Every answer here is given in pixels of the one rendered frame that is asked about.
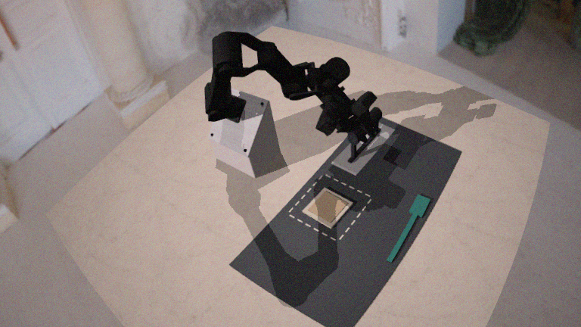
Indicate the black-handled white trowel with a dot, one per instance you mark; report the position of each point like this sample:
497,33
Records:
357,153

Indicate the cream rectangular tile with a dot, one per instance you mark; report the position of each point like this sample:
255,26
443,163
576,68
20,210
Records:
327,207

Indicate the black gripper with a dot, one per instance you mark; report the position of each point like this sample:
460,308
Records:
359,108

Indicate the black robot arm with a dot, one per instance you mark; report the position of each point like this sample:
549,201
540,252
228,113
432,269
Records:
227,63

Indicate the teal flat trowel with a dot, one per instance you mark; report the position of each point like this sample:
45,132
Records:
417,209

